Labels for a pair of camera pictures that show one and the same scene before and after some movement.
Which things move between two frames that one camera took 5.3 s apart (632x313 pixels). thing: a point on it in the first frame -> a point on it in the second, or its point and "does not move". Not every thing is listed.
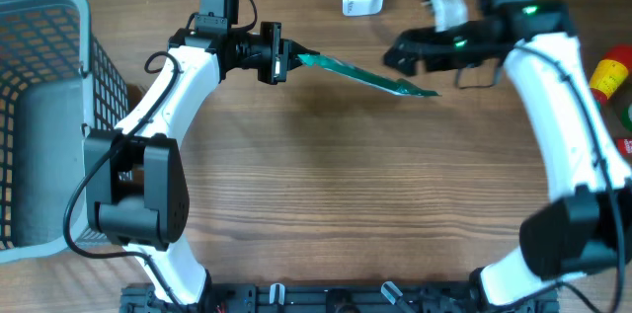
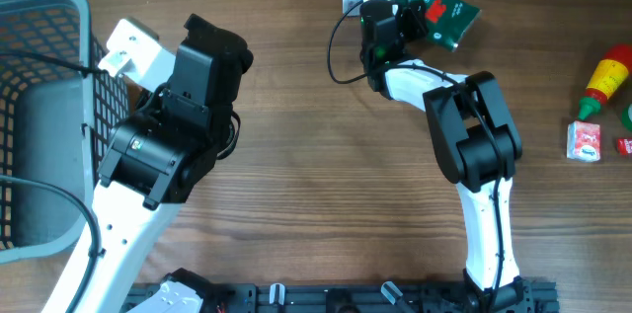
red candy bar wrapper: [624, 146] does not move
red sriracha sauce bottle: [610, 72] does not move
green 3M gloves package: [401, 86] -> [450, 16]
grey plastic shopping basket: [57, 82] does not move
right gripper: [425, 37] -> [414, 11]
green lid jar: [626, 117] does not move
